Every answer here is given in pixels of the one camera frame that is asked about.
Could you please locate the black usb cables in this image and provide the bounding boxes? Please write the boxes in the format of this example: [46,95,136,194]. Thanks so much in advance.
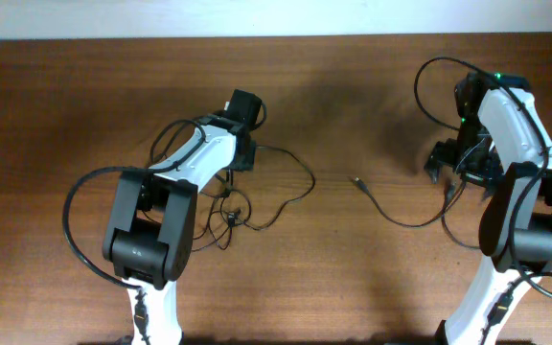
[149,119,316,253]

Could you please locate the separated black usb cable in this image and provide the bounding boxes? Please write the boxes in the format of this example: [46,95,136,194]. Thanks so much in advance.
[350,175,483,250]

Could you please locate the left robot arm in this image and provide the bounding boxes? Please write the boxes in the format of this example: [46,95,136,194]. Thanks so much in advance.
[102,90,266,344]

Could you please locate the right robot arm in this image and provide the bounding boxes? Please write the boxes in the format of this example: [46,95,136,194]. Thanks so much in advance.
[425,72,552,344]

